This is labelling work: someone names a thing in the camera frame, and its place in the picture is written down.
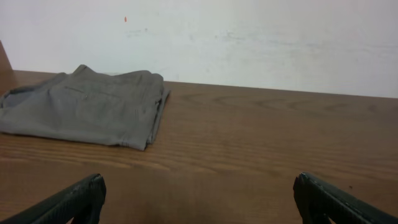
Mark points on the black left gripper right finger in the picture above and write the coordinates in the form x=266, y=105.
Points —
x=320, y=202

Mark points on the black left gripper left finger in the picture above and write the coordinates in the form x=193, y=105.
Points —
x=79, y=203

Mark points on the folded grey shorts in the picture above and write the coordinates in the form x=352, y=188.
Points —
x=86, y=106

